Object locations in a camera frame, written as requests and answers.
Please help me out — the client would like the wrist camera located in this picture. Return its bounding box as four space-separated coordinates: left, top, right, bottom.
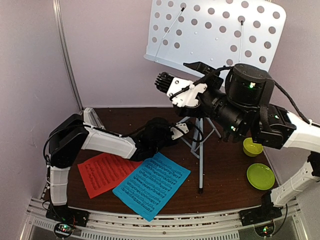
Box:
170 122 191 140
155 72 208 108

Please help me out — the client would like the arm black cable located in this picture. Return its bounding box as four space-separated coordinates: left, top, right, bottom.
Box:
42 119 208 166
167 65 313 126

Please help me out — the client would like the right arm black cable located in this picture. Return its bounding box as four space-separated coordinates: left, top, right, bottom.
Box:
167 65 313 126

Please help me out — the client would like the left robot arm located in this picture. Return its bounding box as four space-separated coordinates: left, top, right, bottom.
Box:
43 114 188 222

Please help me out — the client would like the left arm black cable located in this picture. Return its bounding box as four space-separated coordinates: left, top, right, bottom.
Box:
42 119 208 166

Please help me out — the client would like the left aluminium corner post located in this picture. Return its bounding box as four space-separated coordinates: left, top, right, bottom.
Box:
52 0 84 112

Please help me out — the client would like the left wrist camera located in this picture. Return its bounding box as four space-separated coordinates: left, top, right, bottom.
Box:
170 122 191 140

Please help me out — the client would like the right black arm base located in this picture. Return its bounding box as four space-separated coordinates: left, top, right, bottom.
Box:
238 194 282 227

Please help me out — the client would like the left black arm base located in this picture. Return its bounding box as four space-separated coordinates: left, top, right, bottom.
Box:
45 200 90 227

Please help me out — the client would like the yellow-green plastic bowl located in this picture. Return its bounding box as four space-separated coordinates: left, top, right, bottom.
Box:
243 137 264 157

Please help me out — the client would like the white wedge-shaped holder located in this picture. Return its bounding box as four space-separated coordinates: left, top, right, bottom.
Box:
82 107 106 130

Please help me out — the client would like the yellow-green plastic plate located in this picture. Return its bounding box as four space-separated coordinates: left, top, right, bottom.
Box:
246 163 276 191

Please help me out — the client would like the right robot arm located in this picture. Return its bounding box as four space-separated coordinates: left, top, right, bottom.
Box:
168 63 320 221

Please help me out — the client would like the white folding music stand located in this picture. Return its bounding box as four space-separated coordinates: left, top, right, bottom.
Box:
142 0 288 195

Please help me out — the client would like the red sheet music page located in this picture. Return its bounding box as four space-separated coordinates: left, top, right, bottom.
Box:
77 153 142 199

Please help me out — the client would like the blue sheet music page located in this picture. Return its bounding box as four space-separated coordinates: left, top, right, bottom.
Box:
112 152 191 222

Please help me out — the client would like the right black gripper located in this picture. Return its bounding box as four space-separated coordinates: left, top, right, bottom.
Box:
173 60 250 139

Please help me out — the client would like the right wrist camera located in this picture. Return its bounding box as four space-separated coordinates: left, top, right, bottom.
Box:
155 72 208 108

